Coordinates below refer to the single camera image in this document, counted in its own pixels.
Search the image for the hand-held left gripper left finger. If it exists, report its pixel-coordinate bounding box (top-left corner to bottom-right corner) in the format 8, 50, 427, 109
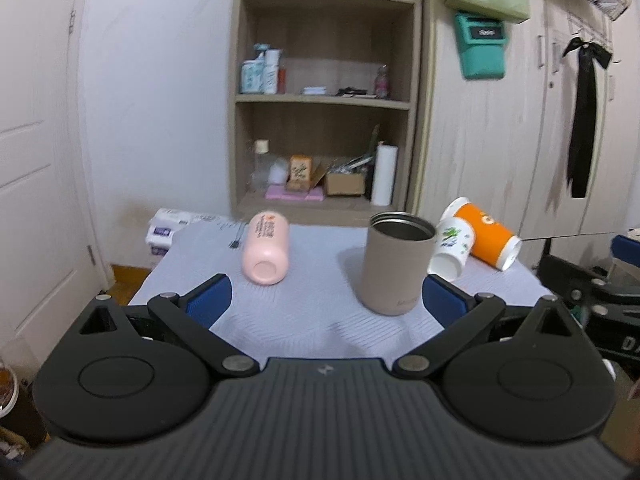
75, 273, 261, 379

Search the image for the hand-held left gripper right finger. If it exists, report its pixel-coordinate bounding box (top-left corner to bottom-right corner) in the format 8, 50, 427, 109
392, 274, 584, 379

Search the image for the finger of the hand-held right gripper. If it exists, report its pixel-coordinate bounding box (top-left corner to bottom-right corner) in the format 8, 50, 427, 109
610, 234, 640, 281
538, 255, 609, 307

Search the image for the taupe steel-lined cup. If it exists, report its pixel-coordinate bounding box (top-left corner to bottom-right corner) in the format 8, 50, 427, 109
355, 211, 437, 317

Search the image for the white paper cup green print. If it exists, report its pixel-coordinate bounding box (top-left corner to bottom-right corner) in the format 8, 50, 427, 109
426, 217, 475, 283

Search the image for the orange paper cup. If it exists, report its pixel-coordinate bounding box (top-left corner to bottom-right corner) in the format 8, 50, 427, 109
440, 196, 523, 272

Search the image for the purple print tissue pack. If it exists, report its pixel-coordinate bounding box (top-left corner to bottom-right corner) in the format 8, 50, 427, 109
144, 224, 177, 257

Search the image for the white tissue pack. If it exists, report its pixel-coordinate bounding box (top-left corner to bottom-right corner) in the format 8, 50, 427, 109
151, 207, 194, 229

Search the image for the pale blue tablecloth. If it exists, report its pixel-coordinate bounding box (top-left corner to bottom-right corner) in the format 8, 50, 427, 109
127, 217, 557, 361

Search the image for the pink book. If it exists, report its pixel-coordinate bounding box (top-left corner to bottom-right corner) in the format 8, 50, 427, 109
264, 184, 325, 203

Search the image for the white paper towel roll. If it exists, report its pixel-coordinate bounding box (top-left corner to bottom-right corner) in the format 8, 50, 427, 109
370, 143, 399, 207

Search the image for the clear bottle beige cap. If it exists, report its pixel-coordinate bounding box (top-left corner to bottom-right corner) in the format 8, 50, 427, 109
250, 139, 271, 193

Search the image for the black bow ribbon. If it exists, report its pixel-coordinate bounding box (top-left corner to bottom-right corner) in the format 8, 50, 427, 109
560, 36, 614, 200

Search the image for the white cloth bundle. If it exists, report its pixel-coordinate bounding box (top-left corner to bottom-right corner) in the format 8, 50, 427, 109
268, 156, 291, 185

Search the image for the open cardboard box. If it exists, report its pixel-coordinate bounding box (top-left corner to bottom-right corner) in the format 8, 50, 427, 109
312, 157, 373, 197

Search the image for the light wooden wardrobe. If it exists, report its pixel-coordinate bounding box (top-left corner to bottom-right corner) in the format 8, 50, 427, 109
415, 0, 640, 257

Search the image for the small orange carton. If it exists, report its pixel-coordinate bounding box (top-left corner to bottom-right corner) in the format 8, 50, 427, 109
286, 154, 314, 191

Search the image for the clear plastic container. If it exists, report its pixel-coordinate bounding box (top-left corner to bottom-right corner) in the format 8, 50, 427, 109
0, 337, 37, 422

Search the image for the white door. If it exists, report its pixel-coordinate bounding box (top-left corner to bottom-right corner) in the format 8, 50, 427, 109
0, 0, 115, 357

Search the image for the blue white spray bottle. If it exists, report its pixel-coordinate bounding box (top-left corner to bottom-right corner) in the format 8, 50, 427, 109
240, 43, 266, 94

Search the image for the wooden shelf unit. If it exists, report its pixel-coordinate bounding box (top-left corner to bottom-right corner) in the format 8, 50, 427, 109
227, 0, 427, 227

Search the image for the teal wall box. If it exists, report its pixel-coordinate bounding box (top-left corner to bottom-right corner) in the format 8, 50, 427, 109
453, 10, 511, 81

